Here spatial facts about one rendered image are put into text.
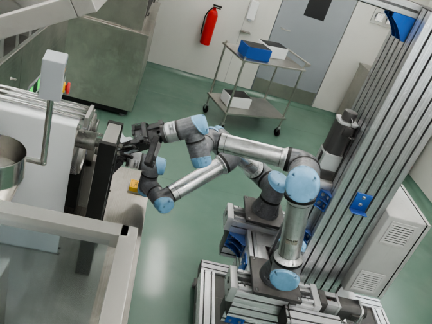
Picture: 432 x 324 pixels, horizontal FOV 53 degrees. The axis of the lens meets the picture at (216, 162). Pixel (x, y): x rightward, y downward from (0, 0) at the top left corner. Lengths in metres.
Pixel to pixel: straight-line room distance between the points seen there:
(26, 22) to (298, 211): 1.15
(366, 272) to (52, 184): 1.44
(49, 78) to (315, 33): 5.59
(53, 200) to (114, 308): 0.95
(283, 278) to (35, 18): 1.33
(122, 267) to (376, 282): 1.70
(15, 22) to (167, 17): 5.53
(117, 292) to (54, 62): 0.59
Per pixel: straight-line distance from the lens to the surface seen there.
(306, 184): 1.51
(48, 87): 1.10
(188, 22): 6.21
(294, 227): 1.63
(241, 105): 5.14
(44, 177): 1.51
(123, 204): 1.98
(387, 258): 2.17
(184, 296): 2.90
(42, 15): 0.71
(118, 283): 0.68
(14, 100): 1.44
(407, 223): 2.07
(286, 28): 6.35
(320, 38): 6.50
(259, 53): 4.82
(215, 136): 1.68
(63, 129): 1.40
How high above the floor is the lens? 2.09
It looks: 29 degrees down
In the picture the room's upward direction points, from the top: 19 degrees clockwise
